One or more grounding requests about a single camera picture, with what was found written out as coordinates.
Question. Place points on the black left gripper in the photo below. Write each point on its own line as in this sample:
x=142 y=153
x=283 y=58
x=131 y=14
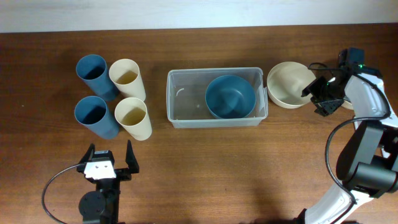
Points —
x=125 y=174

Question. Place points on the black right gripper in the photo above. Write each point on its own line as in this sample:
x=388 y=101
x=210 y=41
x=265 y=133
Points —
x=323 y=109

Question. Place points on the cream bowl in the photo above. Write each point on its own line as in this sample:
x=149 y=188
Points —
x=347 y=104
x=285 y=83

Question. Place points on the cream cup front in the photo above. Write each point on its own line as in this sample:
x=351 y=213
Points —
x=132 y=114

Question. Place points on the cream cup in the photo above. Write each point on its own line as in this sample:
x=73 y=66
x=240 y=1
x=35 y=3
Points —
x=132 y=114
x=125 y=74

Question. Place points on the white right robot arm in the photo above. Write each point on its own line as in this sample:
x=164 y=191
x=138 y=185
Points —
x=367 y=166

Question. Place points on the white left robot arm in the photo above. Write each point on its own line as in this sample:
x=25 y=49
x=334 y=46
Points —
x=102 y=205

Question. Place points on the clear plastic storage container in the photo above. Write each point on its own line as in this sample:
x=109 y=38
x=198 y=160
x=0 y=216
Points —
x=185 y=97

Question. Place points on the blue cup front left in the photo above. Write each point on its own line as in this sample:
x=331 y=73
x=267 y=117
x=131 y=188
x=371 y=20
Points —
x=94 y=114

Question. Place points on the blue cup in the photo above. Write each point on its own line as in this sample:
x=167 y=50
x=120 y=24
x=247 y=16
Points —
x=93 y=70
x=94 y=114

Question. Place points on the blue cup rear left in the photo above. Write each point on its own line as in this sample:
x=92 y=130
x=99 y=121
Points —
x=93 y=70

